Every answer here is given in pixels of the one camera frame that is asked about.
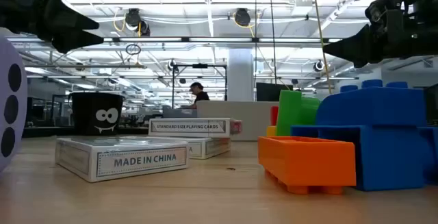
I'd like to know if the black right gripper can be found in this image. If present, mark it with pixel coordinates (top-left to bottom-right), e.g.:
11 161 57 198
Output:
322 0 438 69

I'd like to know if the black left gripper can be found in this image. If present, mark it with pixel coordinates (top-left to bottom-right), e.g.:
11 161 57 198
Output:
0 0 105 55

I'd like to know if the blue toy brick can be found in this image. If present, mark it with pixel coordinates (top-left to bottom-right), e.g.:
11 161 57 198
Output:
290 125 438 192
315 79 428 127

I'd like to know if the green toy brick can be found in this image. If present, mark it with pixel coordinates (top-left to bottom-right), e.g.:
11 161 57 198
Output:
276 89 322 137

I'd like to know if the red toy brick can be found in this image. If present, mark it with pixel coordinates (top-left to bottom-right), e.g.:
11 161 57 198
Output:
270 105 279 127

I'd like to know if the long orange toy brick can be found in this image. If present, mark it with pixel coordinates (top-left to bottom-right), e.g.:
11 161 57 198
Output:
257 135 357 195

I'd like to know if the card deck made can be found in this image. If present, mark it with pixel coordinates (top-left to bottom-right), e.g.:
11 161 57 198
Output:
54 136 190 184

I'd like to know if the card deck standard size print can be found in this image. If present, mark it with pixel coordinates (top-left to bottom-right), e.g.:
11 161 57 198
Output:
148 117 243 138

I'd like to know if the white playing card deck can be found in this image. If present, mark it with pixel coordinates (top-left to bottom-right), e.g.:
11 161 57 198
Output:
160 135 232 160

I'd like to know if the black bucket with cartoon face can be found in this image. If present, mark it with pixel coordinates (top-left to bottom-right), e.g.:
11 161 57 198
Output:
69 92 125 136

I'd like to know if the black monitor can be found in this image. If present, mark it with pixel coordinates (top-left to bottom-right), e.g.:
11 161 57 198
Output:
255 82 294 102

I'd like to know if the white building pillar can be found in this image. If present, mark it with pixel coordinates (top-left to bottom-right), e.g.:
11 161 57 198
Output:
227 48 255 102

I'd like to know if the light grey plastic bin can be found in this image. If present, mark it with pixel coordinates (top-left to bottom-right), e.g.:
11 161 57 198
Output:
196 100 280 141

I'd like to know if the dark grey plastic bin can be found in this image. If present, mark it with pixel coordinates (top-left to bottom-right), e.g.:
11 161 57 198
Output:
162 105 198 119

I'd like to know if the person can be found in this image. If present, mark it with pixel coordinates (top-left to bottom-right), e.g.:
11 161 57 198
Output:
188 82 211 110

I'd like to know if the yellow hanging cable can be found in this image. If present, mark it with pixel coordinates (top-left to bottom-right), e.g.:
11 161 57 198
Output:
310 0 333 95

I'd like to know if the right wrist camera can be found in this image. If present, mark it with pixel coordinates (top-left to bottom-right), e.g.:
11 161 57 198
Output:
364 0 407 36

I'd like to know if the black hanging cable with coil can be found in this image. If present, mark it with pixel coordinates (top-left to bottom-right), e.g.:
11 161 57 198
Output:
267 0 279 85

